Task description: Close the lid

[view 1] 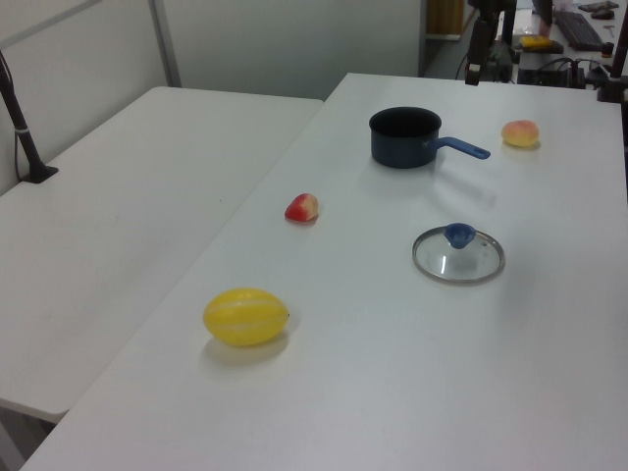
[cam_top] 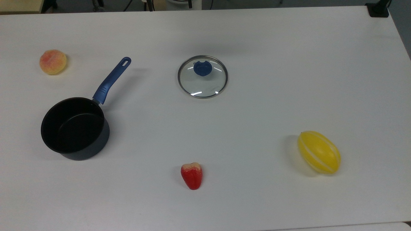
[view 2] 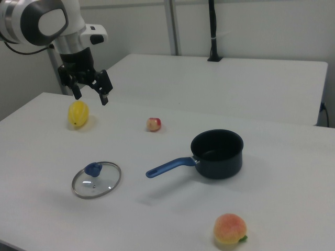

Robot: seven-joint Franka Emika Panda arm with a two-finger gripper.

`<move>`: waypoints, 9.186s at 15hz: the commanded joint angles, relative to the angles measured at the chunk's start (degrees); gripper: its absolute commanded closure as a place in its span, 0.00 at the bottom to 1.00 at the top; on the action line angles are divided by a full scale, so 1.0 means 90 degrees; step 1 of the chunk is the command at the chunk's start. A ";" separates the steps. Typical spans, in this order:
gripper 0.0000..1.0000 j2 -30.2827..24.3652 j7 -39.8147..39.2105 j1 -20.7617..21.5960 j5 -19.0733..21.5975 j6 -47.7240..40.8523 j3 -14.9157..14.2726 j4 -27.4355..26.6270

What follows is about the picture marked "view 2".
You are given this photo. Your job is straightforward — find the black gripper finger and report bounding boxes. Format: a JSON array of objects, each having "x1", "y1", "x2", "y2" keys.
[
  {"x1": 58, "y1": 64, "x2": 82, "y2": 100},
  {"x1": 88, "y1": 69, "x2": 114, "y2": 106}
]

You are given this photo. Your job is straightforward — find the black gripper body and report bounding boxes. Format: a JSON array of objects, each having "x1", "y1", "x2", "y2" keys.
[{"x1": 59, "y1": 48, "x2": 95, "y2": 84}]

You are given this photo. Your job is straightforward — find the glass lid with blue knob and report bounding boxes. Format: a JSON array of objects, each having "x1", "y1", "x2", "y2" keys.
[{"x1": 71, "y1": 161, "x2": 122, "y2": 200}]

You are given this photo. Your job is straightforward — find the yellow striped toy melon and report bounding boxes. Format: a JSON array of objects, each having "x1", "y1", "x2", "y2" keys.
[{"x1": 68, "y1": 101, "x2": 90, "y2": 130}]

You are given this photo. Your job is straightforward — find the red toy wax apple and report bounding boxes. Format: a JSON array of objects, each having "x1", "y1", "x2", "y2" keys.
[{"x1": 146, "y1": 117, "x2": 162, "y2": 133}]

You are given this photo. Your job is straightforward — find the orange toy peach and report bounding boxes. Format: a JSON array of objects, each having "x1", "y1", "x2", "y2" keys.
[{"x1": 213, "y1": 213, "x2": 249, "y2": 246}]

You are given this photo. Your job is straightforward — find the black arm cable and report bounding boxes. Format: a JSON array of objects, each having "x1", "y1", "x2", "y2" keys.
[{"x1": 2, "y1": 39, "x2": 54, "y2": 56}]

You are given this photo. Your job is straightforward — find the black camera stand pole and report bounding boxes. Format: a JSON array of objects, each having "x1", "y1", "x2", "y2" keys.
[{"x1": 207, "y1": 0, "x2": 223, "y2": 62}]

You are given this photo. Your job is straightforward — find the black saucepan with blue handle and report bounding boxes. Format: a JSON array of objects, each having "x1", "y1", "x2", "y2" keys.
[{"x1": 146, "y1": 129, "x2": 244, "y2": 180}]

